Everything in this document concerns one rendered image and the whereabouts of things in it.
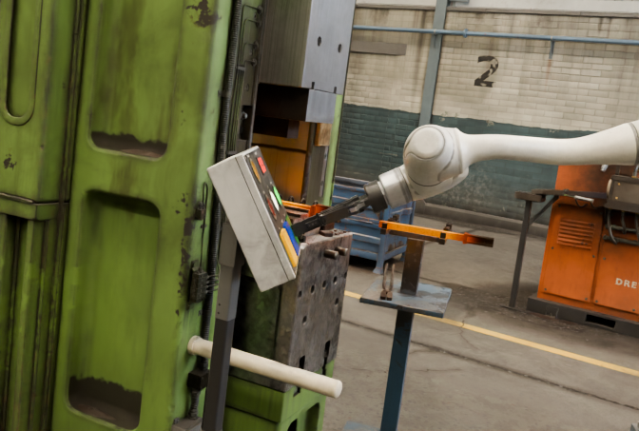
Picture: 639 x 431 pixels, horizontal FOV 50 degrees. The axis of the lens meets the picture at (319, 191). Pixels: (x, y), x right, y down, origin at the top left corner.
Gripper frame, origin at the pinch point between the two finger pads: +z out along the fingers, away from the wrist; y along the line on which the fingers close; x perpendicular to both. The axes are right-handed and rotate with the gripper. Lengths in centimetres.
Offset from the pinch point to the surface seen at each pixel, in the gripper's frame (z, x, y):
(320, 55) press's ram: -20, 39, 40
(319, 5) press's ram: -25, 52, 35
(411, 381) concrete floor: -3, -120, 173
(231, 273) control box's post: 19.1, -2.0, -11.7
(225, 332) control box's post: 26.0, -14.3, -11.5
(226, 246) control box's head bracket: 17.7, 4.1, -11.1
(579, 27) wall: -361, -4, 740
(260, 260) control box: 9.2, 0.9, -27.0
